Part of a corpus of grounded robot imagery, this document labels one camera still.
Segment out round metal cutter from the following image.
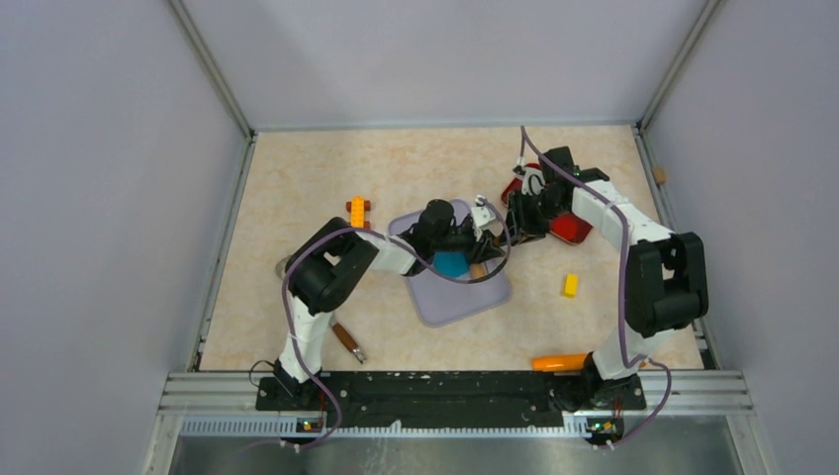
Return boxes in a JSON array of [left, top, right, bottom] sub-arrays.
[[274, 256, 291, 280]]

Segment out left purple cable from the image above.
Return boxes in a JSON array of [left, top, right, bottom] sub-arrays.
[[247, 203, 513, 451]]

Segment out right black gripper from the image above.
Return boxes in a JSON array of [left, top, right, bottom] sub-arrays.
[[499, 189, 567, 247]]

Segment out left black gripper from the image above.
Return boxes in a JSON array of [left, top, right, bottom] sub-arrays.
[[431, 225, 505, 266]]

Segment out red dough disc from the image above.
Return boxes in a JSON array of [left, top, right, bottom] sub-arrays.
[[550, 213, 592, 244]]

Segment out yellow block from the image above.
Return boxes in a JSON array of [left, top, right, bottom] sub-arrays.
[[562, 273, 579, 298]]

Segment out purple cable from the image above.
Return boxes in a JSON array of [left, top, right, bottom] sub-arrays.
[[518, 126, 674, 447], [247, 203, 513, 451]]

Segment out metal scraper wooden handle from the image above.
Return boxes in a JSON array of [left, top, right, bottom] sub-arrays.
[[330, 321, 367, 364]]

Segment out orange carrot toy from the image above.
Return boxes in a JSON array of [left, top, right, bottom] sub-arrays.
[[531, 352, 648, 374]]

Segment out orange toy car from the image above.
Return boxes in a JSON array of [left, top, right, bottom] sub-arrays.
[[345, 196, 372, 229]]

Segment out blue dough piece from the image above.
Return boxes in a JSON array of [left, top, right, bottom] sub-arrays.
[[433, 251, 469, 278]]

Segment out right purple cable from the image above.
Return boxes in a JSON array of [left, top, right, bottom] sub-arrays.
[[518, 126, 674, 447]]

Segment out small wooden block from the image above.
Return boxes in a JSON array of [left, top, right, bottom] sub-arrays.
[[651, 166, 667, 186]]

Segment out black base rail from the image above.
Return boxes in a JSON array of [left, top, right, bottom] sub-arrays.
[[255, 371, 647, 429]]

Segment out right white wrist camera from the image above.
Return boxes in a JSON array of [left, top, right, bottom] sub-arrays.
[[513, 163, 545, 195]]

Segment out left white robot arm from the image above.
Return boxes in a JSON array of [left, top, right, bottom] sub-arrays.
[[273, 197, 513, 410]]

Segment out lavender plastic tray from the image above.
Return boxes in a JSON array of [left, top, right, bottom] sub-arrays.
[[388, 199, 513, 328]]

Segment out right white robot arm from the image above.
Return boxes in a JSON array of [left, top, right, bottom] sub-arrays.
[[502, 146, 709, 408]]

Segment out red plate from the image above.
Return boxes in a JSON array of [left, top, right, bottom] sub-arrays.
[[501, 163, 593, 245]]

